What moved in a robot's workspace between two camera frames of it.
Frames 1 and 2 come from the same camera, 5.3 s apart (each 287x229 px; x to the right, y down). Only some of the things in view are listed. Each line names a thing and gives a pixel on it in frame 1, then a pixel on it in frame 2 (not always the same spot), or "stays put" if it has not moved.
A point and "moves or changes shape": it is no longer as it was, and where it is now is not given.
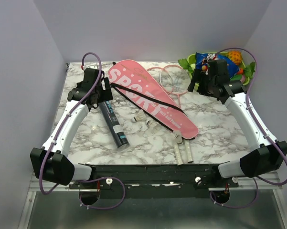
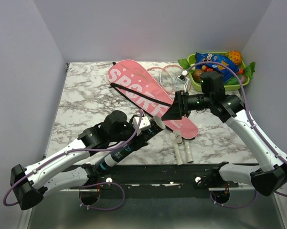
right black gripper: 200,75 -> 174,112
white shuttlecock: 177,135 stays put
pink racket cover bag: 150,91 stays put
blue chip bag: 202,59 stays put
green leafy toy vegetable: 185,64 stays put
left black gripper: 107,94 -> 134,144
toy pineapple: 235,56 stays put
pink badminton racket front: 176,79 stays put
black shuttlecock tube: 116,130 moves or changes shape
